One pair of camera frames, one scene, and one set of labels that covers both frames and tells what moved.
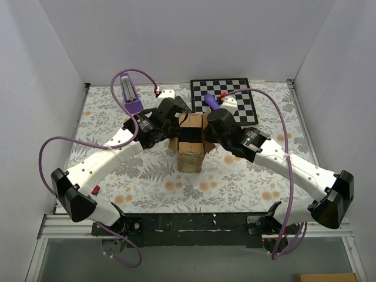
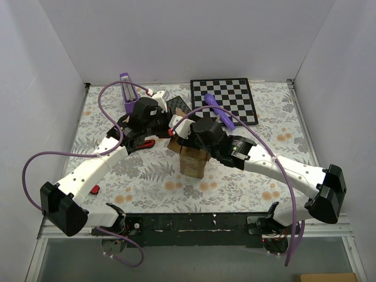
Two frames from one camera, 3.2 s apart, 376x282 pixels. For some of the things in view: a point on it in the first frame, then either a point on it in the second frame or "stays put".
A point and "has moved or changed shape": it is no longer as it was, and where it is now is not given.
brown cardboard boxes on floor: x=328 y=277 stays put
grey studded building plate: x=180 y=102 stays put
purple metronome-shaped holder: x=133 y=103 stays put
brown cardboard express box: x=190 y=144 has moved or changed shape
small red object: x=96 y=190 stays put
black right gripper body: x=207 y=133 to x=185 y=141
